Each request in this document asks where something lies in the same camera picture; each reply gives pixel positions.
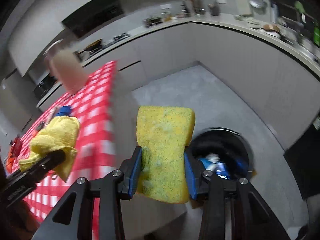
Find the red checkered tablecloth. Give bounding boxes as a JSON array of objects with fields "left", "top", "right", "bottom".
[{"left": 12, "top": 61, "right": 117, "bottom": 223}]

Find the grey cutting board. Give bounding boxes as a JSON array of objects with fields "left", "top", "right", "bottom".
[{"left": 235, "top": 0, "right": 252, "bottom": 17}]

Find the black trash bucket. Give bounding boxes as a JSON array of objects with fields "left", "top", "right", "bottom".
[{"left": 189, "top": 127, "right": 254, "bottom": 180}]

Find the utensil holder cup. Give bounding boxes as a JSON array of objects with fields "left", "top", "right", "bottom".
[{"left": 208, "top": 1, "right": 220, "bottom": 16}]

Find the black microwave oven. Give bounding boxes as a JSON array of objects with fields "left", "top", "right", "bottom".
[{"left": 33, "top": 74, "right": 57, "bottom": 100}]

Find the black range hood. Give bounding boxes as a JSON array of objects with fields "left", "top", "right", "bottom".
[{"left": 61, "top": 0, "right": 124, "bottom": 38}]

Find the yellow sponge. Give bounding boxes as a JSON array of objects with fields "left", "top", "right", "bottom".
[{"left": 136, "top": 106, "right": 195, "bottom": 204}]

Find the yellow cloth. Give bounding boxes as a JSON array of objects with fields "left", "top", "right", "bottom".
[{"left": 18, "top": 115, "right": 80, "bottom": 182}]

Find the blue cloth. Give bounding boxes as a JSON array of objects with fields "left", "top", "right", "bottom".
[{"left": 55, "top": 106, "right": 72, "bottom": 116}]

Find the red packet on table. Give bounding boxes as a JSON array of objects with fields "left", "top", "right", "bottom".
[{"left": 10, "top": 134, "right": 22, "bottom": 158}]

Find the blue Pepsi can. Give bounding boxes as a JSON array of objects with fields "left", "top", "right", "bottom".
[{"left": 199, "top": 153, "right": 249, "bottom": 181}]

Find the green dish soap bottle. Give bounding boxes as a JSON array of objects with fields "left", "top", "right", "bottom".
[{"left": 313, "top": 25, "right": 320, "bottom": 47}]

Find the metal colander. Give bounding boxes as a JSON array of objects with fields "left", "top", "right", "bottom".
[{"left": 248, "top": 0, "right": 265, "bottom": 9}]

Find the pink thermos jug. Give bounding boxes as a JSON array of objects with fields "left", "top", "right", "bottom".
[{"left": 44, "top": 40, "right": 88, "bottom": 95}]

